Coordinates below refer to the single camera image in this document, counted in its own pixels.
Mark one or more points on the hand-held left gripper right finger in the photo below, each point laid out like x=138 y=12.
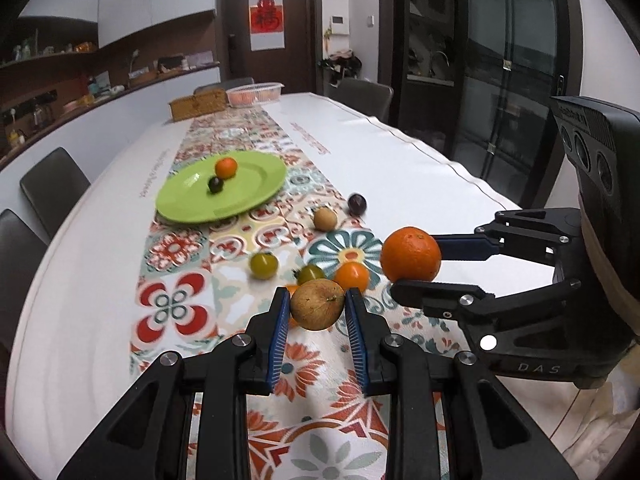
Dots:
x=356 y=340

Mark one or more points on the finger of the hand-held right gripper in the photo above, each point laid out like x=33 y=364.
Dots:
x=470 y=247
x=440 y=296

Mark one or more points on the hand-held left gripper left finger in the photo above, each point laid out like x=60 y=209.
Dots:
x=277 y=340

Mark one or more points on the large orange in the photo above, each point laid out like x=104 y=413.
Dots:
x=411 y=254

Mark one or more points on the tan round fruit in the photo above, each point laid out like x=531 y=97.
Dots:
x=325 y=218
x=317 y=305

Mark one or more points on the small orange mandarin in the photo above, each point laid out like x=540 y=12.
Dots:
x=292 y=290
x=226 y=167

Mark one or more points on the orange tomato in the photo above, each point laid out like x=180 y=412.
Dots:
x=351 y=276

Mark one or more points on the green tomato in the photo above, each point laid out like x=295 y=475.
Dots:
x=311 y=273
x=263 y=265

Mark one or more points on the dark purple plum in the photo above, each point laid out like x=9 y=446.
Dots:
x=357 y=203
x=215 y=184

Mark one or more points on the green plate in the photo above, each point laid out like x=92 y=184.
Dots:
x=200 y=202

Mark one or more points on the white patterned tablecloth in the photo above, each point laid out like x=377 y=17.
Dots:
x=400 y=160

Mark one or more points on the person's beige clothing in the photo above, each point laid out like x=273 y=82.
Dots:
x=600 y=435

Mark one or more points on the dark grey chair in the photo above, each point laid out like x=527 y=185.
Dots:
x=15 y=270
x=222 y=84
x=362 y=97
x=52 y=185

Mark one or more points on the dark glass cabinet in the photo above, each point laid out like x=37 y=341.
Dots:
x=500 y=60

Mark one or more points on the cluttered shoe rack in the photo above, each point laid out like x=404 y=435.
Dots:
x=340 y=67

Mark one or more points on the pile of small oranges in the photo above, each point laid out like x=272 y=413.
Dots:
x=250 y=97

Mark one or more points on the wicker box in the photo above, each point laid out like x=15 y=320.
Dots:
x=197 y=105

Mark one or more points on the white plastic basket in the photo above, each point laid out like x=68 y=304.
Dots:
x=254 y=91

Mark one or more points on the dark brown door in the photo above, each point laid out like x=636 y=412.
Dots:
x=295 y=35

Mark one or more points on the white sideboard counter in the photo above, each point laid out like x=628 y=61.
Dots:
x=125 y=110

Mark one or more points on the red and white door poster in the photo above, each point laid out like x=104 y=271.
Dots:
x=266 y=20

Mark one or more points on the white desk lamp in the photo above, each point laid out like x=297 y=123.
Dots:
x=133 y=62

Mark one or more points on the yellow bottle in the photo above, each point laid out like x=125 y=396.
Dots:
x=11 y=137

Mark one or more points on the white wall intercom panel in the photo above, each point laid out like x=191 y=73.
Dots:
x=338 y=25

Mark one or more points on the white wall cabinets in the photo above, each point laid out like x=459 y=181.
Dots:
x=150 y=0

